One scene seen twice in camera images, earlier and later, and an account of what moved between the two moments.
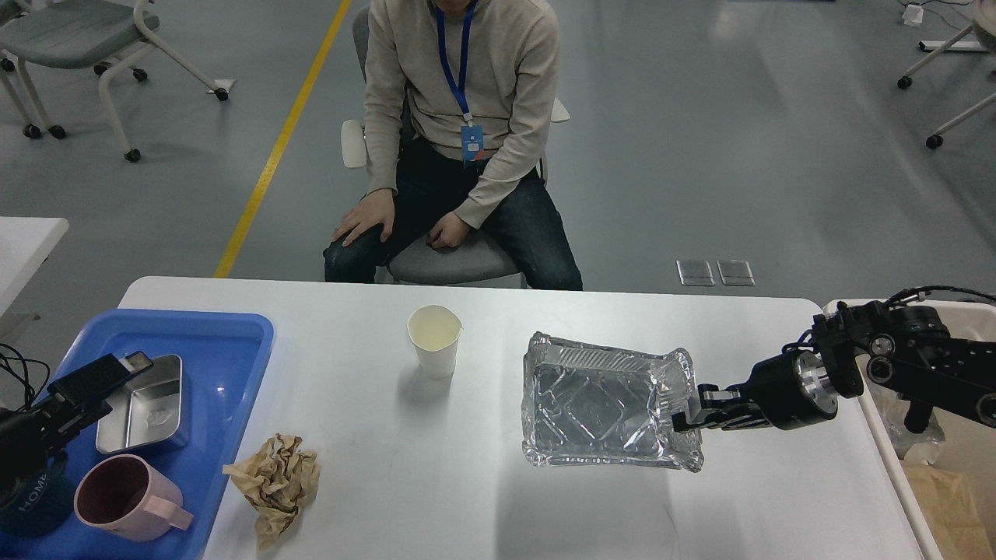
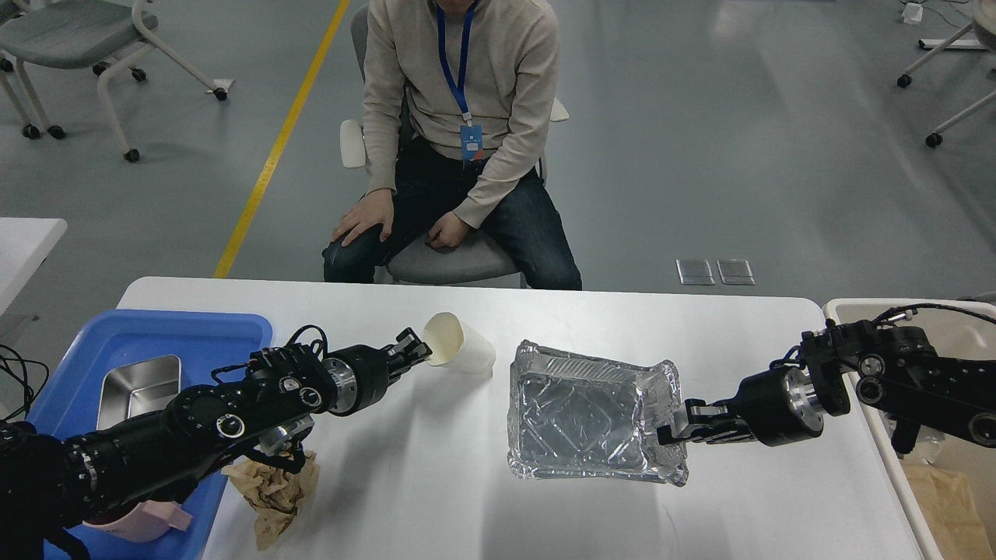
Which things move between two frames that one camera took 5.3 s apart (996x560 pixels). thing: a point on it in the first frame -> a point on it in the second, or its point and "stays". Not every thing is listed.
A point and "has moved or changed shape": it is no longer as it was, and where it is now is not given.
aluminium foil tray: x=587 y=404 has moved or changed shape
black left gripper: x=29 y=439 -> x=362 y=375
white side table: x=26 y=243 stays
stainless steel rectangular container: x=147 y=408 stays
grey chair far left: x=95 y=35 stays
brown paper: x=274 y=481 stays
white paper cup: x=435 y=331 has moved or changed shape
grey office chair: x=481 y=256 stays
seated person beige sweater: x=458 y=101 stays
